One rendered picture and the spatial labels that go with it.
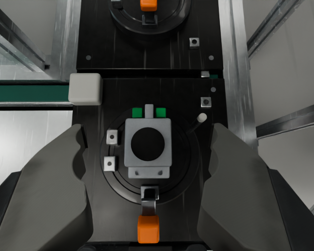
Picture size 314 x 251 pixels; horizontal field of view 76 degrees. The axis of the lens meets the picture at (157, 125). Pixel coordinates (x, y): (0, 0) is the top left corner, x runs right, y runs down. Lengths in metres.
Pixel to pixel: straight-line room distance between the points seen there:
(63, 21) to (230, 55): 0.30
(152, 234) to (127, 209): 0.11
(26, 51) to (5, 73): 0.08
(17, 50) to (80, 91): 0.09
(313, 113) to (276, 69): 0.25
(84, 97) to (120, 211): 0.17
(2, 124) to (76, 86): 0.18
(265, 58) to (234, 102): 0.21
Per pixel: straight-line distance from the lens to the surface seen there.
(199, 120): 0.21
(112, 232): 0.32
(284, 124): 0.34
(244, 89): 0.37
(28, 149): 0.42
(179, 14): 0.37
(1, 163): 0.44
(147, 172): 0.22
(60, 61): 0.39
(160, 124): 0.19
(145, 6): 0.28
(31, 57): 0.36
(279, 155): 0.48
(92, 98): 0.31
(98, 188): 0.31
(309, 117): 0.30
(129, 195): 0.29
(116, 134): 0.27
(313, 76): 0.58
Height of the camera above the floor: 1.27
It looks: 79 degrees down
